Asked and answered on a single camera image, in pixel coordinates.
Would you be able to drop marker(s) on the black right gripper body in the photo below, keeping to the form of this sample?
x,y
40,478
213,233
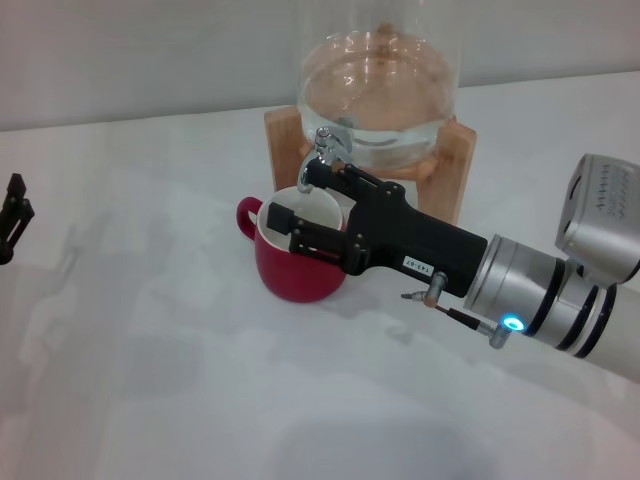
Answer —
x,y
410,240

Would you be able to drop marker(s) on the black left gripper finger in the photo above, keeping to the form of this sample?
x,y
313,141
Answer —
x,y
15,215

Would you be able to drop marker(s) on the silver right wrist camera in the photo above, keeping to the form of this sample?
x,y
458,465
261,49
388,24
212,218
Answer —
x,y
600,220

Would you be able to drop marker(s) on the red ceramic cup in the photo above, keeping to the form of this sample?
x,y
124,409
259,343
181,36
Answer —
x,y
295,277

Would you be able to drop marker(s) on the wooden dispenser stand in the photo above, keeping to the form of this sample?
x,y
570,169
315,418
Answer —
x,y
450,170

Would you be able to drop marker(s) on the chrome faucet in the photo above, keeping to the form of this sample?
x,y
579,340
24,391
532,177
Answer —
x,y
320,155

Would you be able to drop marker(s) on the glass water dispenser jar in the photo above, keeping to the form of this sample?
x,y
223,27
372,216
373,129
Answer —
x,y
375,90

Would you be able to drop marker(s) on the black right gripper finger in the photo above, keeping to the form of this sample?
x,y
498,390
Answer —
x,y
345,180
305,232

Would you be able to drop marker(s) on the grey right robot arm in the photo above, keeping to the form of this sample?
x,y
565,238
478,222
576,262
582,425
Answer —
x,y
575,320

